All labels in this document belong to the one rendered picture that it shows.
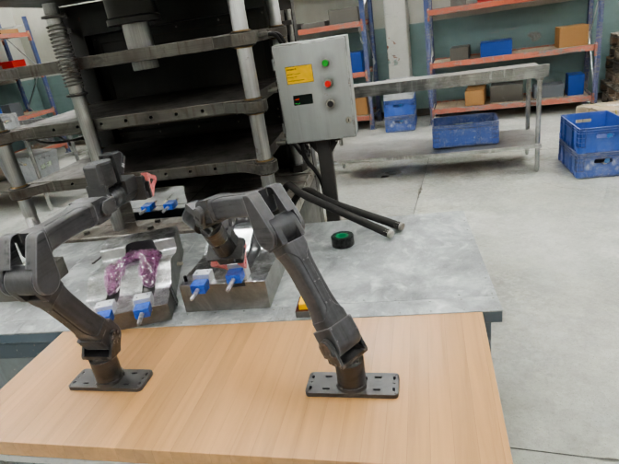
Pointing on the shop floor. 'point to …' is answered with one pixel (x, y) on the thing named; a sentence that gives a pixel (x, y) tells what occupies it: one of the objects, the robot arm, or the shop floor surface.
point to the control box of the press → (317, 100)
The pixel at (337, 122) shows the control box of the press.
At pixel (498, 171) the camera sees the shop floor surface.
